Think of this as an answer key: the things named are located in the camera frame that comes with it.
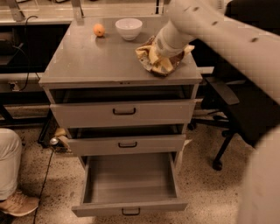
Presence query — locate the tan sneaker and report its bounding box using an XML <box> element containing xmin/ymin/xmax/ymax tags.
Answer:
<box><xmin>0</xmin><ymin>190</ymin><xmax>39</xmax><ymax>217</ymax></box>

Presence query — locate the middle drawer with black handle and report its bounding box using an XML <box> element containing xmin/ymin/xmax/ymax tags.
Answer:
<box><xmin>68</xmin><ymin>135</ymin><xmax>185</xmax><ymax>156</ymax></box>

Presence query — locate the open bottom drawer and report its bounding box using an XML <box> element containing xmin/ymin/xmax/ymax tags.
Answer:
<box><xmin>72</xmin><ymin>152</ymin><xmax>186</xmax><ymax>217</ymax></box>

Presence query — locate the black office chair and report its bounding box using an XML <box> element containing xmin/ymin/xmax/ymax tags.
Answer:
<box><xmin>188</xmin><ymin>0</ymin><xmax>280</xmax><ymax>171</ymax></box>

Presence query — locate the top drawer with black handle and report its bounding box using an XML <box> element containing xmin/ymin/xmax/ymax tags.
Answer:
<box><xmin>51</xmin><ymin>100</ymin><xmax>195</xmax><ymax>129</ymax></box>

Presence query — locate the person's leg in beige trousers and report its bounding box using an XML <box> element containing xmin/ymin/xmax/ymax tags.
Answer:
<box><xmin>0</xmin><ymin>129</ymin><xmax>22</xmax><ymax>200</ymax></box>

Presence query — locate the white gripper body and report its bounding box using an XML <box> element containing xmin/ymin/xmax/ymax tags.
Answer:
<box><xmin>153</xmin><ymin>21</ymin><xmax>194</xmax><ymax>58</ymax></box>

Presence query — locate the drawer with black handle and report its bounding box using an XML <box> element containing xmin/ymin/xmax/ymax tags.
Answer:
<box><xmin>51</xmin><ymin>100</ymin><xmax>195</xmax><ymax>129</ymax></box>
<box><xmin>68</xmin><ymin>135</ymin><xmax>185</xmax><ymax>156</ymax></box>

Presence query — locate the brown chip bag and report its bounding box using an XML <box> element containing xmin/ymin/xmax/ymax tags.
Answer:
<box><xmin>136</xmin><ymin>36</ymin><xmax>194</xmax><ymax>76</ymax></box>

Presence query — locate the grey metal drawer cabinet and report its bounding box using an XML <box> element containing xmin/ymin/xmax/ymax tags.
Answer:
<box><xmin>38</xmin><ymin>16</ymin><xmax>203</xmax><ymax>218</ymax></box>

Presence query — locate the white ceramic bowl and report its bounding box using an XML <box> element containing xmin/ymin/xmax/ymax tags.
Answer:
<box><xmin>115</xmin><ymin>18</ymin><xmax>143</xmax><ymax>40</ymax></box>

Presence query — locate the black power cable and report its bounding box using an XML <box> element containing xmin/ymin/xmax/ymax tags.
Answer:
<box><xmin>11</xmin><ymin>16</ymin><xmax>41</xmax><ymax>92</ymax></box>

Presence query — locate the orange fruit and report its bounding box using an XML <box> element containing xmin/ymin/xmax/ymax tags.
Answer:
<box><xmin>93</xmin><ymin>24</ymin><xmax>105</xmax><ymax>38</ymax></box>

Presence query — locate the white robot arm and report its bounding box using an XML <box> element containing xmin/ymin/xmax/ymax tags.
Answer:
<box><xmin>154</xmin><ymin>0</ymin><xmax>280</xmax><ymax>224</ymax></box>

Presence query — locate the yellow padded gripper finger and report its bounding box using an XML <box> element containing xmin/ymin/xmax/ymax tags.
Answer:
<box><xmin>148</xmin><ymin>45</ymin><xmax>173</xmax><ymax>73</ymax></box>

